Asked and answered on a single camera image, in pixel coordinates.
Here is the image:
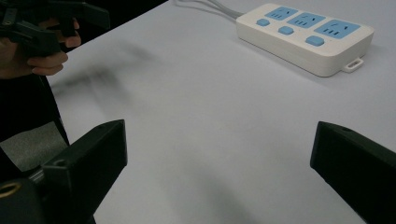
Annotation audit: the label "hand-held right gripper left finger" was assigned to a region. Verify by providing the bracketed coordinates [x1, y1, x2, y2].
[41, 119, 129, 224]

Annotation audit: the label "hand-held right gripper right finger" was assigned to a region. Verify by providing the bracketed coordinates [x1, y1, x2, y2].
[309, 120, 396, 224]

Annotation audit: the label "white power strip cable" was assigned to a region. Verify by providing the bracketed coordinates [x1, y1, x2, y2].
[171, 0, 245, 21]

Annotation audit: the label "white power strip blue sockets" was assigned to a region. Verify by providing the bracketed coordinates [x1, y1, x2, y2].
[235, 3, 375, 77]

